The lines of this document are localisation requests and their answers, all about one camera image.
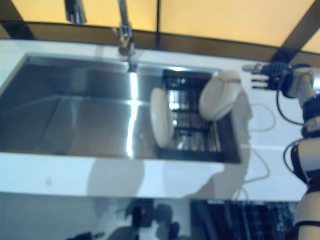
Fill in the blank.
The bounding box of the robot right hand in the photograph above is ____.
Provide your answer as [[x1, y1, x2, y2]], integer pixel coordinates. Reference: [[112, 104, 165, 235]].
[[241, 62, 293, 91]]

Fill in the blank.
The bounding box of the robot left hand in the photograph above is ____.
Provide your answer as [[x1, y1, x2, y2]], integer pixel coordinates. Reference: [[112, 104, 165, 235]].
[[71, 231, 105, 240]]

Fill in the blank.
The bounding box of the cream round plate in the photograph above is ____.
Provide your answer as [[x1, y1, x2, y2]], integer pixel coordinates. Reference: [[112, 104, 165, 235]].
[[149, 87, 176, 149], [198, 70, 243, 121]]

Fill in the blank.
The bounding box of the open built-in dishwasher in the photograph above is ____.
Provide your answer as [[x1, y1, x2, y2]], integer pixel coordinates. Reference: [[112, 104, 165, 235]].
[[190, 198, 302, 240]]

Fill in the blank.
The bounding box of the white cabinet door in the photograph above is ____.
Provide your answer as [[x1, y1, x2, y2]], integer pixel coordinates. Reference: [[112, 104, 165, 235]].
[[0, 191, 191, 240]]

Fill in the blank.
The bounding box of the black sink dish rack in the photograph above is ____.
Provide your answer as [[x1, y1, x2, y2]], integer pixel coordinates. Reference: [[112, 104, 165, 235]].
[[155, 69, 241, 164]]

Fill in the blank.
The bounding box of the stainless steel kitchen sink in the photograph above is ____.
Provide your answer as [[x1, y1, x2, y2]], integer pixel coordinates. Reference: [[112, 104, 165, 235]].
[[0, 51, 243, 165]]

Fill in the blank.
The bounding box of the chrome faucet pipe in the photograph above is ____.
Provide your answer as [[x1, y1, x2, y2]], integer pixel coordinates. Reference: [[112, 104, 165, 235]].
[[111, 0, 139, 73]]

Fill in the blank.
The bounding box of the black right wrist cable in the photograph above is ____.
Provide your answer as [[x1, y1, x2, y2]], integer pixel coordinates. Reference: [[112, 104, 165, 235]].
[[275, 72, 305, 125]]

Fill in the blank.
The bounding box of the dark window frame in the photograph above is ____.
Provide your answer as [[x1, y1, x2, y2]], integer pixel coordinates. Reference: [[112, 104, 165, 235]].
[[0, 0, 320, 63]]

